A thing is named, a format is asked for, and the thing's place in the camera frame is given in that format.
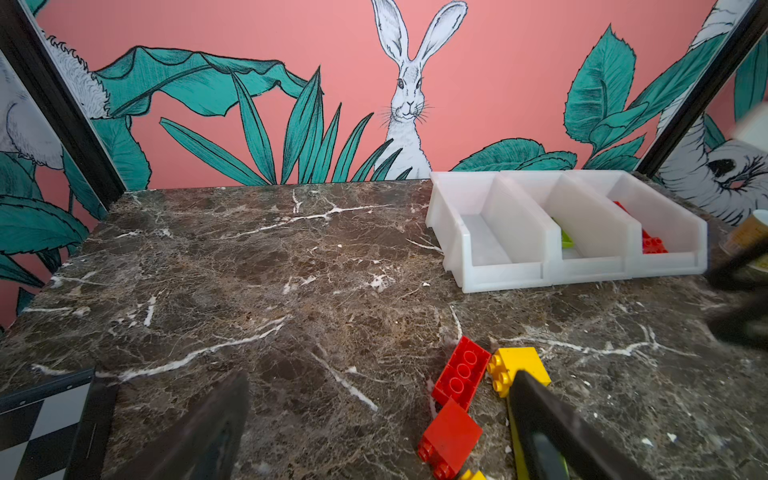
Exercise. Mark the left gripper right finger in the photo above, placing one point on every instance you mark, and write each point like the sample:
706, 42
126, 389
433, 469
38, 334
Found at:
552, 437

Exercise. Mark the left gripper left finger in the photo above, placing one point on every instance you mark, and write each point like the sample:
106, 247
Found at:
202, 444

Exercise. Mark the red arch lego piece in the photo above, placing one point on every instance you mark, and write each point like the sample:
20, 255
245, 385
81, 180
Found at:
652, 244

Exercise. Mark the white three-compartment bin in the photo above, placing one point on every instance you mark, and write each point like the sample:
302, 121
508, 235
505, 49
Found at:
522, 229

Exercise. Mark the yellow lego brick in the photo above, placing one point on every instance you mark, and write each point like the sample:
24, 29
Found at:
472, 475
506, 362

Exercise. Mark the red lego brick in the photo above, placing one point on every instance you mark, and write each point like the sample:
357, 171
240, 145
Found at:
448, 441
462, 374

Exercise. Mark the checkerboard calibration plate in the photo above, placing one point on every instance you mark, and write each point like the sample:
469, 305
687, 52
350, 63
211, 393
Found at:
58, 429

